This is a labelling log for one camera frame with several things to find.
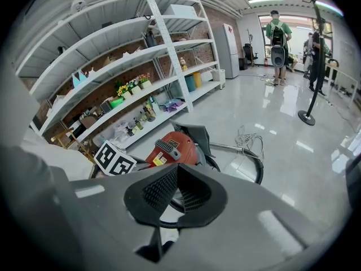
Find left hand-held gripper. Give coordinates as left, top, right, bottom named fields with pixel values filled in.
left=93, top=139, right=138, bottom=177

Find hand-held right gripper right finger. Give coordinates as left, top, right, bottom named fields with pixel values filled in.
left=160, top=163, right=334, bottom=271

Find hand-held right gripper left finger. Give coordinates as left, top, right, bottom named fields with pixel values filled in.
left=52, top=163, right=179, bottom=266

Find red vacuum cleaner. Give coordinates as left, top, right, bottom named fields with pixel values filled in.
left=144, top=130, right=221, bottom=173

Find person's left forearm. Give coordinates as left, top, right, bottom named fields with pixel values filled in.
left=21, top=135, right=96, bottom=182

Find green toy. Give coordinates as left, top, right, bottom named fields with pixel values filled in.
left=109, top=95, right=125, bottom=109

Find white jug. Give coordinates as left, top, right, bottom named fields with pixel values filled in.
left=148, top=95, right=162, bottom=116

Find yellow flower pot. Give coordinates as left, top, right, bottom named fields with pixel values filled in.
left=116, top=81, right=133, bottom=100

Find white flower pot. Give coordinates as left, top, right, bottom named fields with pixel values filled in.
left=127, top=77, right=142, bottom=95

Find purple bag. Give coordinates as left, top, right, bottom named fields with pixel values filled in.
left=163, top=98, right=186, bottom=114

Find red flower pot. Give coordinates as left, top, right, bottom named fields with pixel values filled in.
left=138, top=72, right=153, bottom=90

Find wide white shelf rack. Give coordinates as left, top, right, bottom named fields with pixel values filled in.
left=15, top=0, right=196, bottom=150

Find teal bucket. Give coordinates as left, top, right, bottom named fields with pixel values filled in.
left=184, top=74, right=197, bottom=93

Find black coat rack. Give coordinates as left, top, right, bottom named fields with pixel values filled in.
left=294, top=0, right=328, bottom=126

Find narrow white shelf rack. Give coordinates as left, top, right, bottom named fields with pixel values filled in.
left=143, top=0, right=224, bottom=113

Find silver refrigerator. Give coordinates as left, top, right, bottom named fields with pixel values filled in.
left=214, top=23, right=241, bottom=80

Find black office chair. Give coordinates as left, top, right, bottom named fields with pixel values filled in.
left=242, top=43, right=259, bottom=68

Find white box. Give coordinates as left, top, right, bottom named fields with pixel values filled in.
left=163, top=4, right=197, bottom=19

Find rectangular wooden table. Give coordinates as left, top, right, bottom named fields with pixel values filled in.
left=324, top=60, right=360, bottom=108

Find large window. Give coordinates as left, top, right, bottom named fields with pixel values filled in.
left=257, top=14, right=334, bottom=56

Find grey power cable coil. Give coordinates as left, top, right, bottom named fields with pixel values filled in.
left=234, top=125, right=266, bottom=159

